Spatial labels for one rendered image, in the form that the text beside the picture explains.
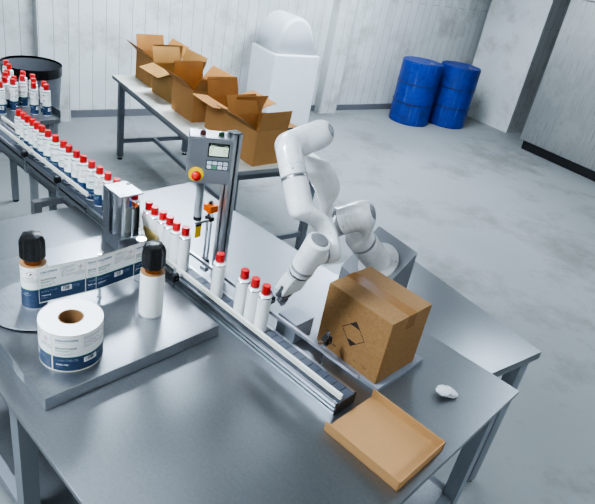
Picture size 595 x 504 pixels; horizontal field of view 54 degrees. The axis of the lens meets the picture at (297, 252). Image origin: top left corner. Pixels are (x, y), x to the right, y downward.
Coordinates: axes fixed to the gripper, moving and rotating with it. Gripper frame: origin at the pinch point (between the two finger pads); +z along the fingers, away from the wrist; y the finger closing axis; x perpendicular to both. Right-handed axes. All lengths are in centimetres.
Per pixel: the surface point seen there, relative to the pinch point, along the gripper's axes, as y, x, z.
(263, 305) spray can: 1.9, -4.2, 8.2
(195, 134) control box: -1, -69, -17
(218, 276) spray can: 2.5, -27.7, 18.5
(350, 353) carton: -17.7, 26.8, 8.5
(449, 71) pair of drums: -637, -292, 136
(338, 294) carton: -17.8, 9.3, -5.8
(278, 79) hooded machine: -356, -336, 168
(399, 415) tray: -14, 55, 4
